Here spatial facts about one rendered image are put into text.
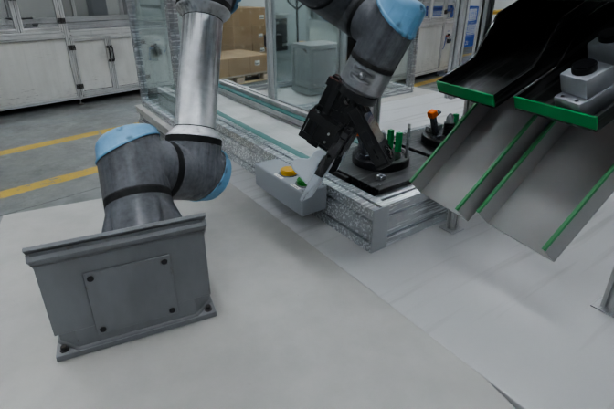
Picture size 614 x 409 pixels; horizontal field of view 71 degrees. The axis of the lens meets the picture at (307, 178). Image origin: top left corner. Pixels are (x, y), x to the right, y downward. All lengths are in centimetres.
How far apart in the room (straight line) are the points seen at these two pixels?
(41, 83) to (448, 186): 562
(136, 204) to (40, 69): 538
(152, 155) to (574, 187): 71
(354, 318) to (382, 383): 13
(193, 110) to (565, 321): 77
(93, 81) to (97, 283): 565
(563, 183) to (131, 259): 68
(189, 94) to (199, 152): 12
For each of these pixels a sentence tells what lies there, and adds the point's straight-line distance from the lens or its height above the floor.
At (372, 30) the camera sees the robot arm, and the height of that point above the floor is 130.
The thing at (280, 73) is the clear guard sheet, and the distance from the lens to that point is 167.
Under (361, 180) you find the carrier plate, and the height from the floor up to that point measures 97.
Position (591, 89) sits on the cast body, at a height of 124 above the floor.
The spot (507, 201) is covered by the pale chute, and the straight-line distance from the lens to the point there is 82.
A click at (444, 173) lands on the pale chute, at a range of 88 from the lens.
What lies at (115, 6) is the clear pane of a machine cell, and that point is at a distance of 634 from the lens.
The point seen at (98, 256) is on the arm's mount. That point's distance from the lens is 67.
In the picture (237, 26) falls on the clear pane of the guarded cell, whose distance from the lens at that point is 227.
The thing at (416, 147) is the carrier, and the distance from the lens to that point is 119.
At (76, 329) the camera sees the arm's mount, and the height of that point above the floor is 91.
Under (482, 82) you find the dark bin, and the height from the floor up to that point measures 121.
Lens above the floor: 136
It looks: 24 degrees down
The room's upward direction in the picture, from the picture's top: straight up
